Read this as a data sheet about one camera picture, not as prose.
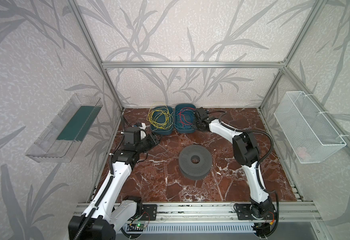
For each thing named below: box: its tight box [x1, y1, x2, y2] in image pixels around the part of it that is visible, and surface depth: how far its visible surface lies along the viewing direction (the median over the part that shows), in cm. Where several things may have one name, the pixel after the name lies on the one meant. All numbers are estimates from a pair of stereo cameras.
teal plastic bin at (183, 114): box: [174, 103, 196, 134], surface depth 107 cm
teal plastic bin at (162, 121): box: [150, 106, 174, 135], surface depth 113 cm
